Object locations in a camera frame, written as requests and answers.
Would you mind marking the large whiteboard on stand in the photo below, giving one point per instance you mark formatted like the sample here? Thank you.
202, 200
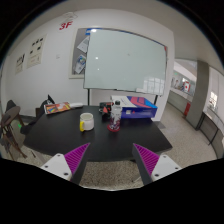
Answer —
123, 61

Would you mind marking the red 3F wall sign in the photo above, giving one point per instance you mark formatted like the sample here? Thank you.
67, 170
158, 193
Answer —
65, 25

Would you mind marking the clear plastic water bottle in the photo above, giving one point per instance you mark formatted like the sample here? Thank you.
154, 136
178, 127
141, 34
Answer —
115, 115

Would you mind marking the wooden chair near round table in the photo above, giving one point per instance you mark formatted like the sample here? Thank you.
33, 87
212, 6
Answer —
9, 139

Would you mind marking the white mug yellow handle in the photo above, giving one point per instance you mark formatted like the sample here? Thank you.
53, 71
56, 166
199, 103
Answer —
86, 122

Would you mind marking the white wall poster large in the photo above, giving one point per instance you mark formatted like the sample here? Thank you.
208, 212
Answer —
35, 52

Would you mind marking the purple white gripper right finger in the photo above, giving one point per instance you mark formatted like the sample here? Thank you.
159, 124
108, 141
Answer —
152, 166

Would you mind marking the round brown side table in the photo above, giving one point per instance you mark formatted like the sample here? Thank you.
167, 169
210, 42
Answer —
10, 115

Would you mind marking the red round coaster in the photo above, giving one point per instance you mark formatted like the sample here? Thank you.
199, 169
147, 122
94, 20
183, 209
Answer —
113, 130

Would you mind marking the dark chair behind round table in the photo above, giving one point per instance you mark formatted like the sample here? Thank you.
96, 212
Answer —
10, 104

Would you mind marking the dark chair at table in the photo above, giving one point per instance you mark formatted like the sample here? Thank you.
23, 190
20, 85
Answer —
40, 111

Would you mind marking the blue cardboard box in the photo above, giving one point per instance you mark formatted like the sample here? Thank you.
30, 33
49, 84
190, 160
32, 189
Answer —
135, 107

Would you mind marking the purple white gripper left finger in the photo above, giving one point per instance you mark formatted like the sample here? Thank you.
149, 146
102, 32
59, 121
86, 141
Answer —
69, 166

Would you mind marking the black items beside box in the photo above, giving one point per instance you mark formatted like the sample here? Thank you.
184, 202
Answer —
105, 108

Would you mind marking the white wall poster small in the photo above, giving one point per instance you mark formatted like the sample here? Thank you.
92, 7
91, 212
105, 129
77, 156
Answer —
19, 64

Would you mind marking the grey notice board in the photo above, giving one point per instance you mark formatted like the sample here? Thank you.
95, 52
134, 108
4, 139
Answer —
79, 53

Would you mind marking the white flat object on table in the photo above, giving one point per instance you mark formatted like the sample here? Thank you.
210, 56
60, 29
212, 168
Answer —
76, 105

